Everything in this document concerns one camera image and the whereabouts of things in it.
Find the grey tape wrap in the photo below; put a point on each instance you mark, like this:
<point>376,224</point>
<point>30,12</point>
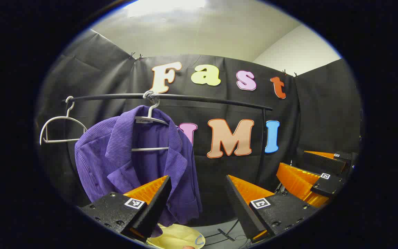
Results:
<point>150,95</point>

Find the white hanger with label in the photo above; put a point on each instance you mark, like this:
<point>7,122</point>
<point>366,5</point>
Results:
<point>150,120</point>

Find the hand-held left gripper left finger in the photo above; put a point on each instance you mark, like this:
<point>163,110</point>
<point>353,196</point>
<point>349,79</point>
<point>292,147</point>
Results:
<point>155,207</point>

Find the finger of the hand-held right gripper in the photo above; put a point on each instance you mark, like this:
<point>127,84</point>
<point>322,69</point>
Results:
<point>323,162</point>
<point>328,185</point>

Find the black backdrop cloth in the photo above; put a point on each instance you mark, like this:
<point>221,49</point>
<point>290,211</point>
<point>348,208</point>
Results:
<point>323,114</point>

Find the plain white clothes hanger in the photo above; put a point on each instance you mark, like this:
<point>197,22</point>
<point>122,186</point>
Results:
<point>60,118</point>

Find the black clothes rack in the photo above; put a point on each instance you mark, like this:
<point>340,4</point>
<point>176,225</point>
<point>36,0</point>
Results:
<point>202,99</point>

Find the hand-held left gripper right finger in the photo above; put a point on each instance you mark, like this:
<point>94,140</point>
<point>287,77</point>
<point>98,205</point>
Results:
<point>242,207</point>

